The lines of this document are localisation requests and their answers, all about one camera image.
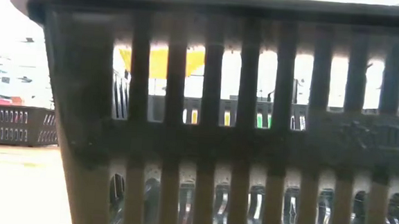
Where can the black plastic slotted basket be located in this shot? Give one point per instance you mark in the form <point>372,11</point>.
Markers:
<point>83,84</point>
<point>32,126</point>

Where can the small cardboard box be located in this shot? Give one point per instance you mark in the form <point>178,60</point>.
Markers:
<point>17,101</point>

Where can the wooden shelf with black frame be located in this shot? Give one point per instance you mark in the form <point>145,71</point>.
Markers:
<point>127,74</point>

